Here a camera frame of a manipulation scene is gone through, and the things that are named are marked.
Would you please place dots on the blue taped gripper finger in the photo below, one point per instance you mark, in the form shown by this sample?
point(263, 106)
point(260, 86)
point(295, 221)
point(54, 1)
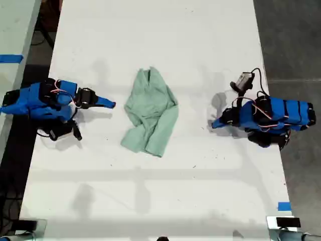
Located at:
point(218, 121)
point(106, 101)
point(220, 125)
point(105, 105)

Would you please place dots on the pale green T-shirt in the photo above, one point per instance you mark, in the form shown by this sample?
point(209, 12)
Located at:
point(150, 110)

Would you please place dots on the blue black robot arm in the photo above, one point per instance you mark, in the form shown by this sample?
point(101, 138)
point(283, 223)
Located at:
point(288, 110)
point(32, 100)

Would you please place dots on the long blue tape strip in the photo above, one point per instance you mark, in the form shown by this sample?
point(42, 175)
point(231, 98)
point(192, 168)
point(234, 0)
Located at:
point(11, 58)

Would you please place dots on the pale side table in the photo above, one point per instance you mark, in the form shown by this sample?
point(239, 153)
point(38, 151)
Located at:
point(15, 37)

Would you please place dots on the short blue tape strip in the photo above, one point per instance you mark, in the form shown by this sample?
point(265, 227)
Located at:
point(284, 206)

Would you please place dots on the white box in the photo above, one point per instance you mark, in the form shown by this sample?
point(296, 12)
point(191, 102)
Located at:
point(270, 223)

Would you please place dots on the black flat device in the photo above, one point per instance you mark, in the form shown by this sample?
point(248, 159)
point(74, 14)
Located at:
point(288, 222)

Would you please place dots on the dark round object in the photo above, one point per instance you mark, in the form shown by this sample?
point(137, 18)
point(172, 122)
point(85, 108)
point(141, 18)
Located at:
point(162, 239)

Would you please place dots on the small black box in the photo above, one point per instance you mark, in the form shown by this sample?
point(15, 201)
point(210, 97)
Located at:
point(27, 225)

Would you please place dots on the black camera stalk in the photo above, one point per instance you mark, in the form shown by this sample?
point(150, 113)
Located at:
point(76, 131)
point(234, 88)

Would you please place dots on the black camera box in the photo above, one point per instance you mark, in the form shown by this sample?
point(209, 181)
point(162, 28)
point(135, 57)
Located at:
point(60, 133)
point(244, 80)

